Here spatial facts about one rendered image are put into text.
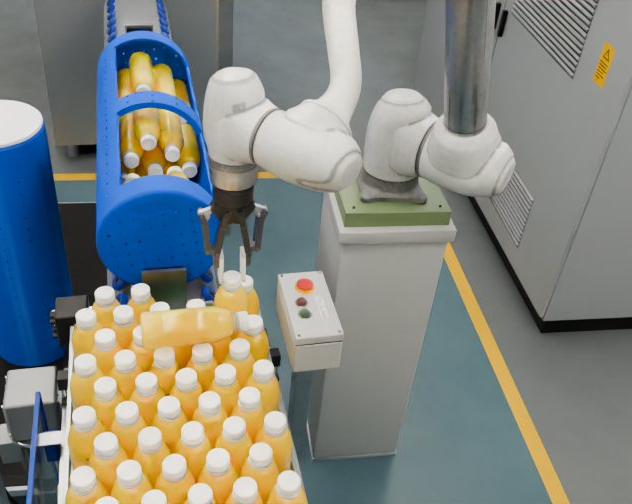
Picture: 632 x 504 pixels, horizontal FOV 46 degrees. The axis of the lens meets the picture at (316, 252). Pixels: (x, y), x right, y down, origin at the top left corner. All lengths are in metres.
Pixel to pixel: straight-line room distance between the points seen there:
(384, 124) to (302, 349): 0.67
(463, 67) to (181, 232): 0.72
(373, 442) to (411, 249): 0.85
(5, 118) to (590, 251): 2.14
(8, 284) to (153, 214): 0.96
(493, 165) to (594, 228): 1.22
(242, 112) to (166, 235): 0.55
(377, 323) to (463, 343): 1.01
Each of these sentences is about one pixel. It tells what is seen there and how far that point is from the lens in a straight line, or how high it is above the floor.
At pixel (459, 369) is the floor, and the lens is 3.03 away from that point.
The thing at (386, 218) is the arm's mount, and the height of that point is 1.03.
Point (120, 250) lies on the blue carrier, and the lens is 1.72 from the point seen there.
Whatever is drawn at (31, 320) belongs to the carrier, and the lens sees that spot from 2.62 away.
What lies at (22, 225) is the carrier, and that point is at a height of 0.76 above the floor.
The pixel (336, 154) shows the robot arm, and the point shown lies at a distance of 1.15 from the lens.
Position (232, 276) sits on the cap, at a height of 1.17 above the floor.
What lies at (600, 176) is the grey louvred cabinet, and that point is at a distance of 2.84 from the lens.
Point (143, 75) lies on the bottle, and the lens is 2.23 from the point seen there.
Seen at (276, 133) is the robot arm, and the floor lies 1.56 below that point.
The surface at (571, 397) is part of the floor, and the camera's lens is 3.09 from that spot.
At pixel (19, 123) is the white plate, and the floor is 1.04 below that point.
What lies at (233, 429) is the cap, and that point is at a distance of 1.32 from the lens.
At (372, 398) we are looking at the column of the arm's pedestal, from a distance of 2.43.
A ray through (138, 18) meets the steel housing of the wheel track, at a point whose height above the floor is 0.93.
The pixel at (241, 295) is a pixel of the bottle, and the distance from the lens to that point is 1.51.
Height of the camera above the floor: 2.15
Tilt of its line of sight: 38 degrees down
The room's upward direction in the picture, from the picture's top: 6 degrees clockwise
